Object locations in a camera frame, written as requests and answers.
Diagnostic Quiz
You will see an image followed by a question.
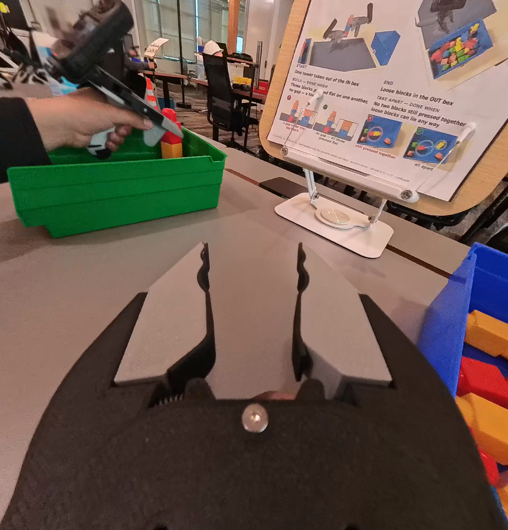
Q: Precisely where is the black office chair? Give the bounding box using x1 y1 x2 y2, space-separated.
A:
202 53 260 151

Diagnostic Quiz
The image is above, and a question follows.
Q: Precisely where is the laminated instruction sheet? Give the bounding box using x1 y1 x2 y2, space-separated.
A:
266 0 508 203

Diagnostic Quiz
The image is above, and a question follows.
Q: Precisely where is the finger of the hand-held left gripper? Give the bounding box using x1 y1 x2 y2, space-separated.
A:
90 67 185 140

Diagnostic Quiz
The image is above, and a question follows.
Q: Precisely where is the green plastic bin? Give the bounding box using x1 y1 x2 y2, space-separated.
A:
7 125 228 239

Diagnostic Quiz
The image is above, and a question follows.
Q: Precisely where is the wooden document stand white base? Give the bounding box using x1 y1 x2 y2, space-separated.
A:
258 0 508 260

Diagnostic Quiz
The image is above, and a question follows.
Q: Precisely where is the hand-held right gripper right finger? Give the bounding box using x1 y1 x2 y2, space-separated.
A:
291 242 394 401

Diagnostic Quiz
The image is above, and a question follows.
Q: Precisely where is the pile of mixed mega blocks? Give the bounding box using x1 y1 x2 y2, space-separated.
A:
455 310 508 530

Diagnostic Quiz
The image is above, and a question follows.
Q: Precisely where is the blue plastic bin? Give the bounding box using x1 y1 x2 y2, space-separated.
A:
417 242 508 530

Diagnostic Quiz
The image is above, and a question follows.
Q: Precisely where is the red mega block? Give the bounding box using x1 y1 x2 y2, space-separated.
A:
160 107 183 146

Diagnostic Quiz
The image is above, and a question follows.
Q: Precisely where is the person's left hand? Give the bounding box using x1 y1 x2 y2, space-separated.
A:
26 88 156 155

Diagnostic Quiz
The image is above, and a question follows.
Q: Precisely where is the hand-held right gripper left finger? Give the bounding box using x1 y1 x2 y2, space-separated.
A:
114 242 216 390

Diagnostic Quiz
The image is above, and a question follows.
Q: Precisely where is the orange traffic cone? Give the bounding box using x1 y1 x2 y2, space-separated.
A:
144 77 160 113

